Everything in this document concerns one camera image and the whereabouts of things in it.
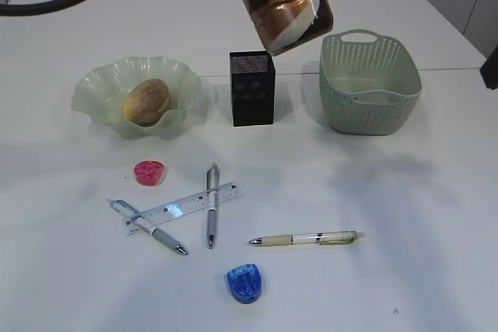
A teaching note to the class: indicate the brown coffee drink bottle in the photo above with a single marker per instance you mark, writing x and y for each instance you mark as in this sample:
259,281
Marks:
285,24

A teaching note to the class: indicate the sugared bread loaf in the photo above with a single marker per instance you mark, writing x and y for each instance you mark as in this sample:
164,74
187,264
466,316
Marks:
147,102

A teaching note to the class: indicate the pink pencil sharpener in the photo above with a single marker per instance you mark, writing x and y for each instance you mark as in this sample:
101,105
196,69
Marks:
149,173

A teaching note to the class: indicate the blue pencil sharpener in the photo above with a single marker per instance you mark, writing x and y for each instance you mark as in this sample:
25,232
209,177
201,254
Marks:
245,283

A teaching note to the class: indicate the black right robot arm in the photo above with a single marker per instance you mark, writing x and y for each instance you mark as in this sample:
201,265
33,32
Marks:
489,71

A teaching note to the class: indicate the black mesh pen holder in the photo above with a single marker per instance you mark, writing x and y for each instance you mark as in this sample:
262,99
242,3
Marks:
252,87

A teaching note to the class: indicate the green wavy glass plate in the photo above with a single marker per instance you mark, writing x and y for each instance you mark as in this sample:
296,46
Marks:
101,94

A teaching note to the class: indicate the green plastic woven basket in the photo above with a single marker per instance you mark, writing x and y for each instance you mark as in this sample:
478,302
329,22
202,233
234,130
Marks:
369,84

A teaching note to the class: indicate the grey grip pen middle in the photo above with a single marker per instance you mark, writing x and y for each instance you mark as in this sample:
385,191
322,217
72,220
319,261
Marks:
212,184

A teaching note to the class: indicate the grey grip pen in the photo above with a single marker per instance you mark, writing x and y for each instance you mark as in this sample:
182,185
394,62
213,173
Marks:
163,236
212,184

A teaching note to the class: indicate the grey grip pen left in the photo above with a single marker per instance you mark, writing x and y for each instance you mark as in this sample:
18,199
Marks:
163,236

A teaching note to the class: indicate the beige grip white pen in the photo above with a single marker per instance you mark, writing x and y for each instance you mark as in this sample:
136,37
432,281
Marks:
320,238

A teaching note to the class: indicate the clear plastic ruler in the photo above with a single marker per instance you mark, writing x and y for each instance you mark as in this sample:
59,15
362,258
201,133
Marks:
181,207

